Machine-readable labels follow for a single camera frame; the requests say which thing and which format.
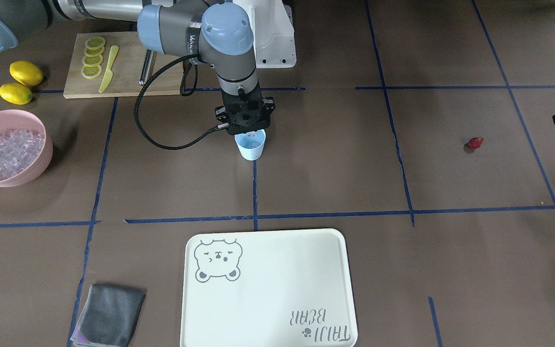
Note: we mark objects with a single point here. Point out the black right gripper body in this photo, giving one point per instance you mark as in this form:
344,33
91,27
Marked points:
220,114

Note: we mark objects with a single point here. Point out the red strawberry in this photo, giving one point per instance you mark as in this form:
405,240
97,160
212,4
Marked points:
475,142

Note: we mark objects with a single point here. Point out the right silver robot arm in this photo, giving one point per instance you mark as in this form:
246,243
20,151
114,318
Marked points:
216,32

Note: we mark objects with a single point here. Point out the light blue plastic cup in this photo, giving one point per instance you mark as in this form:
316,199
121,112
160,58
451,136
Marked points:
250,154

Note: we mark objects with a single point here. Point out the pile of clear ice cubes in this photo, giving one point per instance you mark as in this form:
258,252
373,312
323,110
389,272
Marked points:
19,148

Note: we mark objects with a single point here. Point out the steel muddler with black tip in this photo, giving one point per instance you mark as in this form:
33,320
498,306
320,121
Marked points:
148,67

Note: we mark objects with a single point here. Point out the yellow plastic knife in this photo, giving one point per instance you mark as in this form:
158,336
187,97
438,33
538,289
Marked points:
108,73

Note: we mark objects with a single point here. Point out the wooden cutting board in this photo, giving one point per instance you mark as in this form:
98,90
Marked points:
127,69

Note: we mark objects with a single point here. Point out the upper lemon slice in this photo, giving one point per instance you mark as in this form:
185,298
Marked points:
95,43

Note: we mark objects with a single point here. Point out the cream bear serving tray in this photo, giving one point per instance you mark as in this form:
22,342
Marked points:
281,288

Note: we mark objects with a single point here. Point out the upper whole lemon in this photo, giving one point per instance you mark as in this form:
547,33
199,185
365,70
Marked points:
26,73

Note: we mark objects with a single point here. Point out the whole lemon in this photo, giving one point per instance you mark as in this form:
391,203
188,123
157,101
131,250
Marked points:
16,94
26,73

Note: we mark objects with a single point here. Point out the lower whole lemon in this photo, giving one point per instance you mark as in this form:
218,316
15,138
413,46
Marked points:
16,94

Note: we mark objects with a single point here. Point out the grey folded cloth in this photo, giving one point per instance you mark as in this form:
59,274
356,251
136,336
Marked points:
109,316

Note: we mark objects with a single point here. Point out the pink bowl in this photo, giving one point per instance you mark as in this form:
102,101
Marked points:
15,118

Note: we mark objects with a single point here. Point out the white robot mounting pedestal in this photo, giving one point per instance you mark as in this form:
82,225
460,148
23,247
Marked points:
273,33

